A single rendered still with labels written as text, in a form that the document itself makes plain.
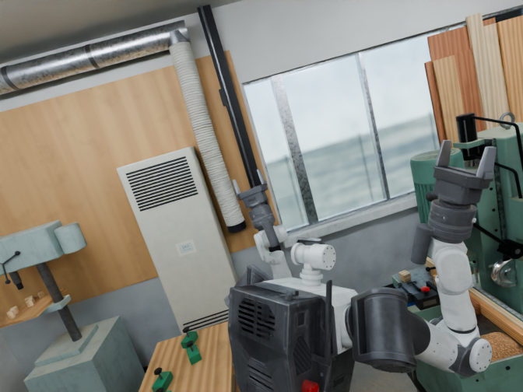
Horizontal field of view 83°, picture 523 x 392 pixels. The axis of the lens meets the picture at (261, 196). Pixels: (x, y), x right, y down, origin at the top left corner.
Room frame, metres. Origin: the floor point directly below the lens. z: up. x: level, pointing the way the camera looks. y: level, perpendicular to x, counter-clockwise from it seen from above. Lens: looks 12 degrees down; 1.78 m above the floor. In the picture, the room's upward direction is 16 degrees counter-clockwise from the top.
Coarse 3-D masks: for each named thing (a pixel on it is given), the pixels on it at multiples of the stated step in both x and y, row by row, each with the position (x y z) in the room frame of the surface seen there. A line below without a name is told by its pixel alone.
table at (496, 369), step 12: (396, 276) 1.33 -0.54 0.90; (420, 276) 1.27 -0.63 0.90; (432, 276) 1.25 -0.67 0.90; (480, 324) 0.90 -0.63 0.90; (492, 324) 0.89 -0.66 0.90; (504, 360) 0.75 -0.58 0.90; (516, 360) 0.75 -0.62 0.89; (480, 372) 0.76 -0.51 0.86; (492, 372) 0.75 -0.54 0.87; (504, 372) 0.75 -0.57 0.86; (516, 372) 0.75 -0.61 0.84
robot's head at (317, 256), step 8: (296, 248) 0.79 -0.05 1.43; (304, 248) 0.77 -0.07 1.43; (312, 248) 0.75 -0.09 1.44; (320, 248) 0.73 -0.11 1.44; (328, 248) 0.73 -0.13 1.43; (296, 256) 0.78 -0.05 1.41; (304, 256) 0.76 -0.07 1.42; (312, 256) 0.73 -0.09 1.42; (320, 256) 0.71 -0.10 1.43; (328, 256) 0.73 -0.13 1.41; (304, 264) 0.76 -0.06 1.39; (312, 264) 0.73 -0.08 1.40; (320, 264) 0.71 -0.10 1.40; (328, 264) 0.72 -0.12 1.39; (304, 272) 0.74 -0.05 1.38; (312, 272) 0.73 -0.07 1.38; (320, 272) 0.74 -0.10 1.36
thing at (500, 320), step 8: (432, 272) 1.25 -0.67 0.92; (480, 304) 0.95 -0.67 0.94; (488, 312) 0.91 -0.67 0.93; (496, 312) 0.89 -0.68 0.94; (496, 320) 0.88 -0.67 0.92; (504, 320) 0.85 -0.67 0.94; (504, 328) 0.84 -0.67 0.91; (512, 328) 0.81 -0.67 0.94; (520, 328) 0.80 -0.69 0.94; (512, 336) 0.81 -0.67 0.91; (520, 336) 0.78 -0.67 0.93
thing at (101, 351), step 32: (0, 256) 1.82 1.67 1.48; (32, 256) 1.83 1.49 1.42; (64, 320) 1.89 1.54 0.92; (64, 352) 1.79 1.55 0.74; (96, 352) 1.75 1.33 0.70; (128, 352) 2.07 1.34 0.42; (32, 384) 1.67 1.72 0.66; (64, 384) 1.68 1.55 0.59; (96, 384) 1.68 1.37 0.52; (128, 384) 1.91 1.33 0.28
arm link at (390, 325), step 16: (368, 304) 0.58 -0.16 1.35; (384, 304) 0.55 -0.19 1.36; (400, 304) 0.55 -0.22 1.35; (368, 320) 0.55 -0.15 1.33; (384, 320) 0.53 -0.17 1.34; (400, 320) 0.52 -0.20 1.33; (416, 320) 0.55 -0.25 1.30; (368, 336) 0.53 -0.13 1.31; (384, 336) 0.51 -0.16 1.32; (400, 336) 0.50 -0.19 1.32; (416, 336) 0.53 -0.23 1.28; (368, 352) 0.51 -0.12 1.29; (400, 352) 0.48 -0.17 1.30; (416, 352) 0.54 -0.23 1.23
